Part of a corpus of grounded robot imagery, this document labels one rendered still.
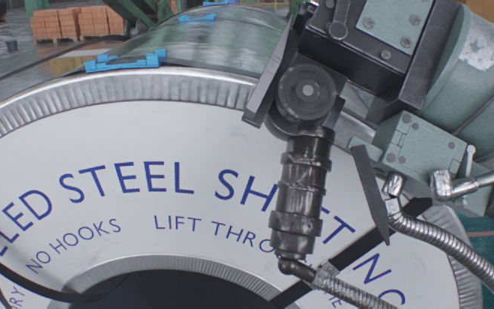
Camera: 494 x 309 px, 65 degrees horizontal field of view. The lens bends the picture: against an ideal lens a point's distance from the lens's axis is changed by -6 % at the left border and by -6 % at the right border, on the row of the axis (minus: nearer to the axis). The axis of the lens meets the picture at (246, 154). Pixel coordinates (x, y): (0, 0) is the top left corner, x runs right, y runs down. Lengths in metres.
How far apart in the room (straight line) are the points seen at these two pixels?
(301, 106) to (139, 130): 0.27
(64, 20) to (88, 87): 11.64
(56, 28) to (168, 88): 11.79
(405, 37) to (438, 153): 0.12
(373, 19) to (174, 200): 0.39
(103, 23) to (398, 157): 11.58
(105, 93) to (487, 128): 0.47
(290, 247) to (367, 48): 0.22
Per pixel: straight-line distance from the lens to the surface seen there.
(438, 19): 0.46
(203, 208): 0.64
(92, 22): 11.96
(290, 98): 0.41
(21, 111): 0.66
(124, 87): 0.59
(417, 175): 0.41
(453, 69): 0.42
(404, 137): 0.41
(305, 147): 0.45
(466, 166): 0.44
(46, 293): 0.81
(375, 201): 0.39
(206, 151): 0.59
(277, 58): 0.41
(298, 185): 0.44
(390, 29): 0.43
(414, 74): 0.42
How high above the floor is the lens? 1.48
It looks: 24 degrees down
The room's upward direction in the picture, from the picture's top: 2 degrees counter-clockwise
